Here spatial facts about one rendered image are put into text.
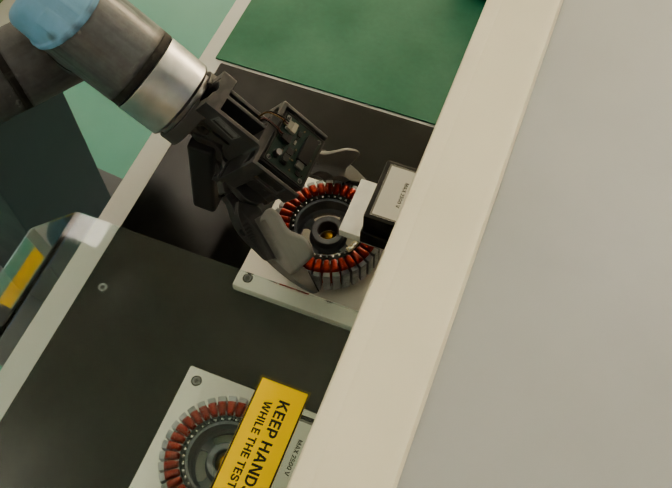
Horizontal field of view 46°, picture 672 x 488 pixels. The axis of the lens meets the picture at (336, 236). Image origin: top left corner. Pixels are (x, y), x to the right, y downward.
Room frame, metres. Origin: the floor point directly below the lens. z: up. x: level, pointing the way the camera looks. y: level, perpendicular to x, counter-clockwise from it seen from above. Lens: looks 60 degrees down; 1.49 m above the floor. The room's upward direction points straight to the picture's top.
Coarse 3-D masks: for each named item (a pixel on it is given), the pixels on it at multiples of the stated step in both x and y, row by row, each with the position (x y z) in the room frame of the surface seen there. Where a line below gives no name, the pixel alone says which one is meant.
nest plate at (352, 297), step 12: (312, 180) 0.48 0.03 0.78; (276, 204) 0.45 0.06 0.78; (324, 216) 0.43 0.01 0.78; (336, 216) 0.43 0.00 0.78; (348, 240) 0.40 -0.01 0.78; (252, 252) 0.39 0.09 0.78; (252, 264) 0.38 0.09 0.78; (264, 264) 0.38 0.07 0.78; (264, 276) 0.36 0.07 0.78; (276, 276) 0.36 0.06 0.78; (372, 276) 0.36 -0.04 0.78; (300, 288) 0.35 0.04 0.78; (348, 288) 0.35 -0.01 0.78; (360, 288) 0.35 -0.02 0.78; (336, 300) 0.34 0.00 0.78; (348, 300) 0.34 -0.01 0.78; (360, 300) 0.34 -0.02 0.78
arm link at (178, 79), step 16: (176, 48) 0.46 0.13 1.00; (160, 64) 0.44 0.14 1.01; (176, 64) 0.44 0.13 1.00; (192, 64) 0.45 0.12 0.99; (144, 80) 0.47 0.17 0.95; (160, 80) 0.43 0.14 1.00; (176, 80) 0.43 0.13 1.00; (192, 80) 0.44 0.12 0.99; (144, 96) 0.42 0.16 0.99; (160, 96) 0.42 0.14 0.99; (176, 96) 0.42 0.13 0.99; (192, 96) 0.43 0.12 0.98; (128, 112) 0.42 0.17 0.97; (144, 112) 0.41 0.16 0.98; (160, 112) 0.41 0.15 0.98; (176, 112) 0.41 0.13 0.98; (160, 128) 0.41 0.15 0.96
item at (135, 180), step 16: (240, 0) 0.79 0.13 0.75; (240, 16) 0.76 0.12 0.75; (224, 32) 0.73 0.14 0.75; (208, 48) 0.70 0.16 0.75; (208, 64) 0.68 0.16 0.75; (336, 96) 0.63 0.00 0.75; (160, 144) 0.55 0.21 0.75; (144, 160) 0.53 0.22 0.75; (160, 160) 0.53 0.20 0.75; (128, 176) 0.51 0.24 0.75; (144, 176) 0.51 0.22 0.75; (128, 192) 0.49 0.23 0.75; (112, 208) 0.46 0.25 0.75; (128, 208) 0.46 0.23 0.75
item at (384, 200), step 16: (384, 176) 0.39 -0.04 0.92; (400, 176) 0.39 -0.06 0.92; (368, 192) 0.40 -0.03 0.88; (384, 192) 0.37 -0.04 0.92; (400, 192) 0.37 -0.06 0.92; (352, 208) 0.38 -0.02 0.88; (368, 208) 0.36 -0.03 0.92; (384, 208) 0.36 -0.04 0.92; (400, 208) 0.36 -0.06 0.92; (352, 224) 0.36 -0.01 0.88; (368, 224) 0.35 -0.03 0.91; (384, 224) 0.34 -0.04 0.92; (368, 240) 0.34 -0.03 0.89; (384, 240) 0.34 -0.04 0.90
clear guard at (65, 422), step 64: (64, 256) 0.23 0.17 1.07; (128, 256) 0.23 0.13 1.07; (192, 256) 0.23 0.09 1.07; (0, 320) 0.19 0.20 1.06; (64, 320) 0.19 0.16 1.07; (128, 320) 0.19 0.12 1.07; (192, 320) 0.19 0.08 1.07; (256, 320) 0.19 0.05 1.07; (320, 320) 0.19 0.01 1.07; (0, 384) 0.15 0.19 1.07; (64, 384) 0.15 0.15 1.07; (128, 384) 0.15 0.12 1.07; (192, 384) 0.15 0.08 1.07; (256, 384) 0.15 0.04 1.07; (320, 384) 0.15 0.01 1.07; (0, 448) 0.11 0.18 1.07; (64, 448) 0.11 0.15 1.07; (128, 448) 0.11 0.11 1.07; (192, 448) 0.11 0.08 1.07
